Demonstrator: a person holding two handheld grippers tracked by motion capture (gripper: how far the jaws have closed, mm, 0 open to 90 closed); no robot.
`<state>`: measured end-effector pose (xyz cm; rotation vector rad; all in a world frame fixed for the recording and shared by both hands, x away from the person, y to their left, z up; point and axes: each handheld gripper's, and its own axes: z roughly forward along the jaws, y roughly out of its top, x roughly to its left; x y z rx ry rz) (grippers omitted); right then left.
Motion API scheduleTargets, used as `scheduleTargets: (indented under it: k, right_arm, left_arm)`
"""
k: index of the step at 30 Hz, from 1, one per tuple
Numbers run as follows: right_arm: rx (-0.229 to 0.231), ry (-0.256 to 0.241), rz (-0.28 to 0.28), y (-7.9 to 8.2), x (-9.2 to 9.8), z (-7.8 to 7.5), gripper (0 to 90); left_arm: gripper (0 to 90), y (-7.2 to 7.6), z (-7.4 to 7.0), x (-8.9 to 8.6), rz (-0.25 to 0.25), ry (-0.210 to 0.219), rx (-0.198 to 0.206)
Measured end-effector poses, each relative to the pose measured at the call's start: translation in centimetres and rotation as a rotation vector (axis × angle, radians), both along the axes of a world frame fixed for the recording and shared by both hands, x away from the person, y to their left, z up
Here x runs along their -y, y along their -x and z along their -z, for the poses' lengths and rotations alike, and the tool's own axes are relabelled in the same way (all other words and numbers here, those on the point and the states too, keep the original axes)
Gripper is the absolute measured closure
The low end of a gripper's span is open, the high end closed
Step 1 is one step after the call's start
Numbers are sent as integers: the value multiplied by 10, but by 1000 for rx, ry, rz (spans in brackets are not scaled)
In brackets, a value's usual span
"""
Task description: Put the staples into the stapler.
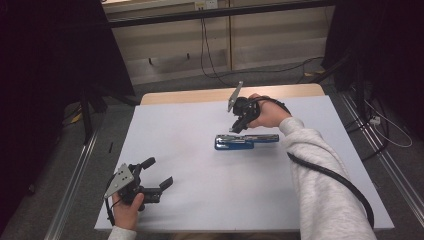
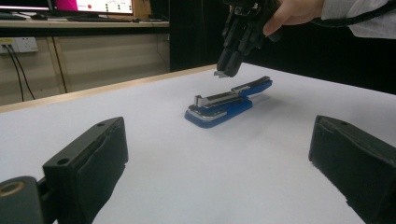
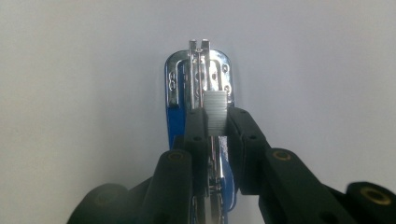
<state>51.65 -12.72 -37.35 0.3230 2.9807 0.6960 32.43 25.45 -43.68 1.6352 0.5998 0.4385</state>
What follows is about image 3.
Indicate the blue metal stapler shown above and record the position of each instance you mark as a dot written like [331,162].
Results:
[177,121]

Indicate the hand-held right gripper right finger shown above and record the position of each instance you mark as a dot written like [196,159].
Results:
[249,146]

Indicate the strip of silver staples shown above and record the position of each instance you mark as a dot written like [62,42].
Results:
[215,113]

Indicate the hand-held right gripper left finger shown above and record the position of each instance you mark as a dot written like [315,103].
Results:
[196,137]

